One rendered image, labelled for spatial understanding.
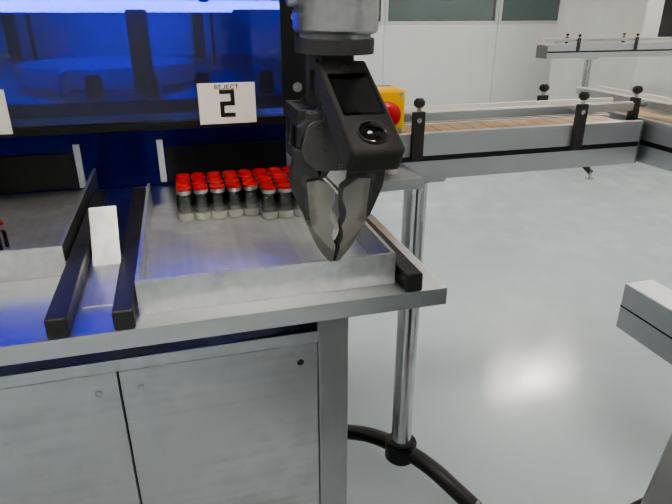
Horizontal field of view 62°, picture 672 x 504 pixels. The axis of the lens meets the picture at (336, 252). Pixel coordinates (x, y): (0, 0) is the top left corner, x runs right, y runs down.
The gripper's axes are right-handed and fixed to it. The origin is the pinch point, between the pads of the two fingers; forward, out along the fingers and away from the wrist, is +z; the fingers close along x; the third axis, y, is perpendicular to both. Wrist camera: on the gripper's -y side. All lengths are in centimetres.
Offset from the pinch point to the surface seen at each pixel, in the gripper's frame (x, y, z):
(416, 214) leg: -33, 52, 17
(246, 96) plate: 3.3, 38.2, -9.5
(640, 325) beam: -86, 40, 45
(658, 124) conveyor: -83, 46, -1
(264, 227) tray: 4.0, 20.5, 4.9
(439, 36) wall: -249, 497, 6
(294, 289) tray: 4.1, 0.5, 4.0
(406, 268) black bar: -7.6, -0.4, 2.5
